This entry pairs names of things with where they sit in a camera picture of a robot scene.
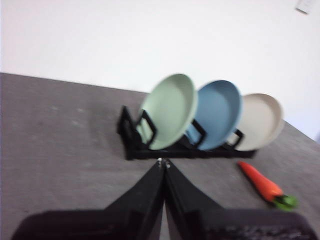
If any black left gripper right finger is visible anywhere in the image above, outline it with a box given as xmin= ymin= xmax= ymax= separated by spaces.
xmin=163 ymin=159 xmax=320 ymax=240

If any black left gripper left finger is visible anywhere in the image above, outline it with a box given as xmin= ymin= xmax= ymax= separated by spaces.
xmin=11 ymin=158 xmax=166 ymax=240

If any orange carrot with green leaves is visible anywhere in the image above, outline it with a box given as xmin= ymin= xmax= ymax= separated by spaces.
xmin=237 ymin=160 xmax=299 ymax=210

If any green plate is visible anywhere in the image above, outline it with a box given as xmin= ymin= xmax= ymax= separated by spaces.
xmin=136 ymin=73 xmax=199 ymax=151

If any black plate rack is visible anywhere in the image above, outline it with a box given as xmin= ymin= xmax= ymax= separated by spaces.
xmin=116 ymin=105 xmax=258 ymax=161

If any blue plate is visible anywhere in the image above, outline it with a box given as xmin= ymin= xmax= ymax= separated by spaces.
xmin=186 ymin=79 xmax=243 ymax=151

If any beige plate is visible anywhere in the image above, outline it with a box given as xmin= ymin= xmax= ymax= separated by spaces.
xmin=228 ymin=93 xmax=285 ymax=152

